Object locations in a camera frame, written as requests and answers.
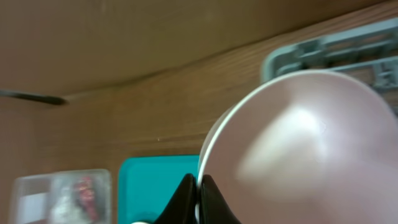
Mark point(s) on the teal plastic tray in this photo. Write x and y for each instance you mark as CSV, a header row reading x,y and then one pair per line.
x,y
146,184

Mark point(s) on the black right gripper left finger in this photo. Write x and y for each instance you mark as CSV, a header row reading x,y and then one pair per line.
x,y
181,207

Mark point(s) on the pink small saucer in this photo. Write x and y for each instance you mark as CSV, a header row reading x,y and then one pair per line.
x,y
307,147

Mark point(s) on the clear plastic bin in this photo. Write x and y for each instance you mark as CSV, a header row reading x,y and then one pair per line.
x,y
34,196

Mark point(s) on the red snack wrapper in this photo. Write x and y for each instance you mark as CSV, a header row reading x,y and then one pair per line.
x,y
86,198

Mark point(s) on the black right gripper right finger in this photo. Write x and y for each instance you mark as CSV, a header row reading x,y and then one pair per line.
x,y
213,208

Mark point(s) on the grey dishwasher rack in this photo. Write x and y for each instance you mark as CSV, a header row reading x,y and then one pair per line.
x,y
368,51

